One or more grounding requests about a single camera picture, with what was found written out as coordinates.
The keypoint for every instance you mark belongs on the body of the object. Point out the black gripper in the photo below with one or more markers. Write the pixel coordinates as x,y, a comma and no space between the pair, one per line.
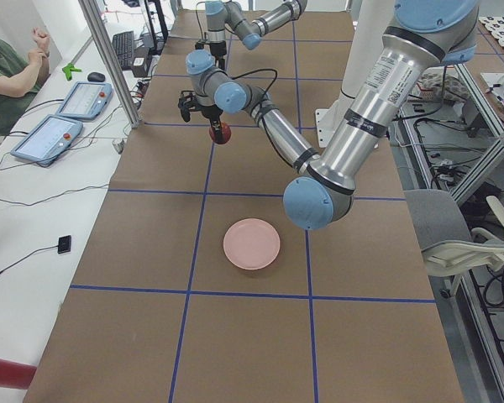
210,111
219,48

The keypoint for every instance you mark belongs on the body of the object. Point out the red apple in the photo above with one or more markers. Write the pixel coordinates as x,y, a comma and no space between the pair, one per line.
220,133

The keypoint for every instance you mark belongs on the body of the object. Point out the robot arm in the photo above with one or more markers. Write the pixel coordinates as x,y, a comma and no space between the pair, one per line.
420,35
229,16

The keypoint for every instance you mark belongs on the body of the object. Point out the pink plate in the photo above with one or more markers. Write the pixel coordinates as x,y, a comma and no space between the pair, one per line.
251,244

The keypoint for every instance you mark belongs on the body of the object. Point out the black keyboard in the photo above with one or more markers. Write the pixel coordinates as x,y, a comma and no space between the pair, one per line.
123,46

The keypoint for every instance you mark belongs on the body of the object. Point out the black computer mouse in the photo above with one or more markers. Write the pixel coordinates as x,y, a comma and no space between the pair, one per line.
96,77

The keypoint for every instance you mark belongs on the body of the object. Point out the far blue teach pendant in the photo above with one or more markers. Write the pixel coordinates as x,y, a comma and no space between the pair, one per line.
85,100

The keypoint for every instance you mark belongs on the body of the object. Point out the blue teach pendant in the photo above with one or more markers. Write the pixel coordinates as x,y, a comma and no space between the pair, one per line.
48,140
85,100

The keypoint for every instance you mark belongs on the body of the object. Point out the green clamp tool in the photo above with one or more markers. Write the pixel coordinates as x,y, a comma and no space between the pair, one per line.
69,70

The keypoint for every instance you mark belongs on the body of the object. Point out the near blue teach pendant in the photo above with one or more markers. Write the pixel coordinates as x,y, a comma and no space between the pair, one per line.
48,140

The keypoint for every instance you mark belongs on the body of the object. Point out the small black square device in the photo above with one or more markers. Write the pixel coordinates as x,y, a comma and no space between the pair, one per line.
64,244

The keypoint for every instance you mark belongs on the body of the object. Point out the seated person in green shirt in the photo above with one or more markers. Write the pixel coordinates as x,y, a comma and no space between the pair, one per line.
21,79

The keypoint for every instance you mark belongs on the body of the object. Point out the grey office chair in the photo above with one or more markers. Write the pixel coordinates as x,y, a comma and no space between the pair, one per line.
449,248

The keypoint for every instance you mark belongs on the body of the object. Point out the red cylinder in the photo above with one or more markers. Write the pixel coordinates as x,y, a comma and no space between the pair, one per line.
15,375

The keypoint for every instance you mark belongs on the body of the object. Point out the aluminium frame post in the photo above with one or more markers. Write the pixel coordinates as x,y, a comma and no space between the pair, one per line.
102,41

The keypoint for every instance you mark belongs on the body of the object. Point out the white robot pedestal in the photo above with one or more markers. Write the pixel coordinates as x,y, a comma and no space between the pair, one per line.
364,50

